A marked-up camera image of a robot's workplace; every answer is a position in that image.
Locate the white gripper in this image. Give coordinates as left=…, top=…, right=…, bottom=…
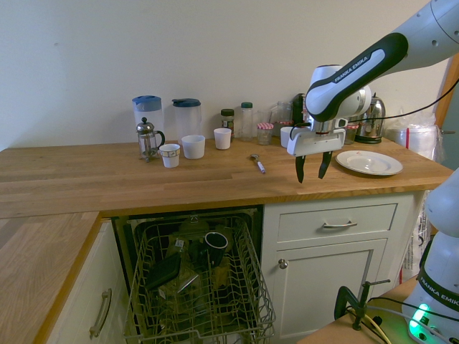
left=286, top=118, right=349, bottom=184

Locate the metal spoon with white handle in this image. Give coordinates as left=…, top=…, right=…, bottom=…
left=250, top=153, right=267, bottom=176

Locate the built-in dishwasher body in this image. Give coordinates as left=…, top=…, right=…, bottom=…
left=110, top=204, right=266, bottom=344

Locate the plain white cup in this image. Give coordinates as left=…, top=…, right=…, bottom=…
left=280, top=126, right=297, bottom=148

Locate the glass jar red checkered lid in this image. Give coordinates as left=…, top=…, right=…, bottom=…
left=344, top=123, right=360, bottom=145
left=256, top=123, right=275, bottom=146

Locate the white plate with gold rim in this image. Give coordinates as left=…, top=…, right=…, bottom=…
left=335, top=150, right=404, bottom=177

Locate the clear glass storage jar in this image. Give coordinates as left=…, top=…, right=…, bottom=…
left=270, top=101, right=293, bottom=128

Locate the black shaker bottle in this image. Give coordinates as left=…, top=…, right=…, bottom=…
left=292, top=92, right=307, bottom=125

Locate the stainless steel electric kettle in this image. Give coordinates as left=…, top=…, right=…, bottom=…
left=354, top=92, right=387, bottom=145

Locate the white cabinet drawer front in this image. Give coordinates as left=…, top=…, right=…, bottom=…
left=278, top=203, right=398, bottom=243

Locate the clear bottle with green lid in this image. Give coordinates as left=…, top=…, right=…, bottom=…
left=240, top=102, right=254, bottom=142

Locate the white ribbed cup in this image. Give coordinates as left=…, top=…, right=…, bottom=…
left=213, top=128, right=233, bottom=151

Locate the spice jar with dark lid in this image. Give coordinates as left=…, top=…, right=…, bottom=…
left=219, top=108, right=236, bottom=139

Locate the clear plastic wrapped package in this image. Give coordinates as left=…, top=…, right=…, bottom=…
left=384, top=113, right=445, bottom=163

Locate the wide white mug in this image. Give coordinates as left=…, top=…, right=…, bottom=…
left=181, top=134, right=207, bottom=160

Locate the black mug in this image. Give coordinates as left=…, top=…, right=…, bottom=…
left=204, top=231, right=230, bottom=268

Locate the white cabinet door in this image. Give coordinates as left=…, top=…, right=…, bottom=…
left=275, top=238, right=389, bottom=340

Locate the printed plastic bag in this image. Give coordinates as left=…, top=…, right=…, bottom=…
left=400, top=211, right=437, bottom=284

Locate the black C-clamp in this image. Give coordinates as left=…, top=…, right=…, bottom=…
left=333, top=279, right=391, bottom=331

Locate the clear pitcher dark blue lid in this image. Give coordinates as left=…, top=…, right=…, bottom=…
left=171, top=98, right=202, bottom=144

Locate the white cup with patterned band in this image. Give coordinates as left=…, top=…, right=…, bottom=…
left=158, top=143, right=181, bottom=168

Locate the glass French press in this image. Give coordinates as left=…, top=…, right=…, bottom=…
left=136, top=117, right=166, bottom=163

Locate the clear pitcher light blue lid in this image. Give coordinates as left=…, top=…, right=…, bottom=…
left=131, top=95, right=165, bottom=144

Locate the black rectangular container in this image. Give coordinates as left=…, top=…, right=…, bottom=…
left=145, top=253, right=183, bottom=291

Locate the white corner cabinet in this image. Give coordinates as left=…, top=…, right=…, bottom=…
left=46, top=219, right=132, bottom=344

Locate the wire dishwasher rack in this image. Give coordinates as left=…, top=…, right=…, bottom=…
left=123, top=214, right=276, bottom=342

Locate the grey cable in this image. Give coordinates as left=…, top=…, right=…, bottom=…
left=365, top=304, right=459, bottom=340

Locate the yellow cable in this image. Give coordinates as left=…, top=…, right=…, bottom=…
left=367, top=315, right=391, bottom=344

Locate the brushed metal cabinet handle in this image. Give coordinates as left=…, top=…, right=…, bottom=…
left=88, top=288, right=113, bottom=340

